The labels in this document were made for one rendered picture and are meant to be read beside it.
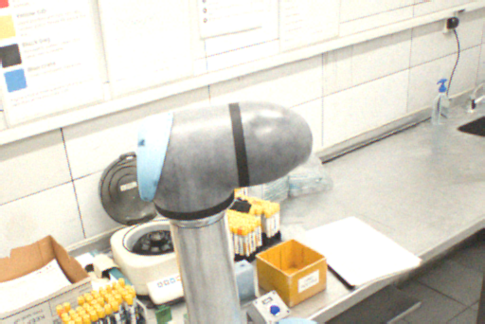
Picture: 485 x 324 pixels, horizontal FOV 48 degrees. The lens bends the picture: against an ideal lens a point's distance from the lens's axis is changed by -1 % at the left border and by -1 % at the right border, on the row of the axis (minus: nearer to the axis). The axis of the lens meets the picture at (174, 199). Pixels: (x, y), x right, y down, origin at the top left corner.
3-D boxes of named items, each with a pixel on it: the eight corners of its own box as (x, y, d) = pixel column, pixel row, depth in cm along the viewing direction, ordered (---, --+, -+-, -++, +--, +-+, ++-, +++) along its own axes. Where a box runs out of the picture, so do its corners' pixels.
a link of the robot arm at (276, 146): (327, 81, 67) (285, 127, 116) (238, 95, 68) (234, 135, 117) (339, 174, 67) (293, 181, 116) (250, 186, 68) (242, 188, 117)
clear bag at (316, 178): (283, 199, 193) (282, 163, 187) (270, 180, 208) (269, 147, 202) (338, 190, 194) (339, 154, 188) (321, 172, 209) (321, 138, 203)
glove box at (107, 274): (103, 322, 143) (97, 292, 139) (68, 282, 162) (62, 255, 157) (144, 302, 148) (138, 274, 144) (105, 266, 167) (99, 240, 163)
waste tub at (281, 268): (290, 309, 139) (289, 277, 134) (256, 286, 149) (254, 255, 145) (328, 288, 144) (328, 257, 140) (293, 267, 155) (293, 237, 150)
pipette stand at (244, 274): (225, 315, 140) (223, 282, 135) (212, 301, 145) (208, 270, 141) (259, 300, 143) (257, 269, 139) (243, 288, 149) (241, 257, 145)
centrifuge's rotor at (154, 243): (144, 278, 149) (140, 255, 146) (126, 252, 163) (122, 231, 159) (195, 261, 154) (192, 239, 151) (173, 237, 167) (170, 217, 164)
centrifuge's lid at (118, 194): (93, 163, 155) (86, 158, 163) (111, 243, 164) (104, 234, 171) (163, 145, 162) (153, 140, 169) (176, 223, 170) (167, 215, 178)
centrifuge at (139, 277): (144, 315, 143) (136, 277, 138) (110, 263, 168) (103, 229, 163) (224, 286, 151) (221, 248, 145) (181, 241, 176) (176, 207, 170)
